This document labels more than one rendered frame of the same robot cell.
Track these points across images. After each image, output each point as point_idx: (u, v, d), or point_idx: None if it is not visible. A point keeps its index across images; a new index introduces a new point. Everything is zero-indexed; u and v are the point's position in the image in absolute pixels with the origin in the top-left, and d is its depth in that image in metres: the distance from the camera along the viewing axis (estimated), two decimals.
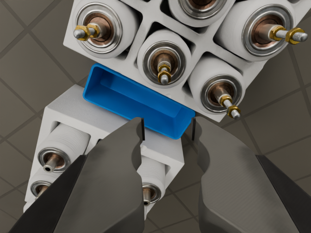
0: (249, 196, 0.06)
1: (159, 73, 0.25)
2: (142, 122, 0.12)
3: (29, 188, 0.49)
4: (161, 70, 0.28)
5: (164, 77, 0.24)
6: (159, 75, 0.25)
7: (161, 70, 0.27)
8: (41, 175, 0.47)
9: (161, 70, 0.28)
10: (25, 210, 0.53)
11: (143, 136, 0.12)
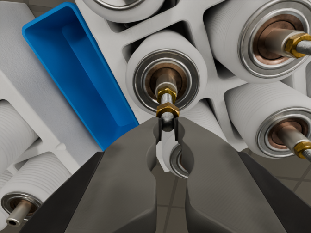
0: (233, 194, 0.07)
1: (171, 107, 0.14)
2: (159, 122, 0.11)
3: None
4: (166, 95, 0.17)
5: (173, 124, 0.13)
6: (168, 108, 0.14)
7: (168, 96, 0.16)
8: None
9: (165, 95, 0.17)
10: None
11: (159, 136, 0.12)
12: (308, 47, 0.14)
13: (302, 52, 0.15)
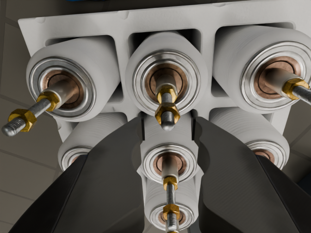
0: (249, 196, 0.06)
1: (176, 108, 0.14)
2: (142, 122, 0.12)
3: None
4: (169, 95, 0.17)
5: (174, 126, 0.13)
6: (172, 109, 0.14)
7: (170, 97, 0.17)
8: None
9: (167, 94, 0.17)
10: None
11: (143, 136, 0.12)
12: (173, 193, 0.22)
13: (168, 189, 0.22)
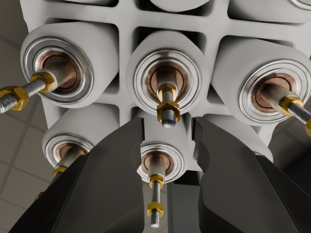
0: (249, 196, 0.06)
1: None
2: (142, 122, 0.12)
3: None
4: None
5: None
6: None
7: None
8: None
9: None
10: None
11: (143, 136, 0.12)
12: (171, 97, 0.16)
13: (165, 94, 0.16)
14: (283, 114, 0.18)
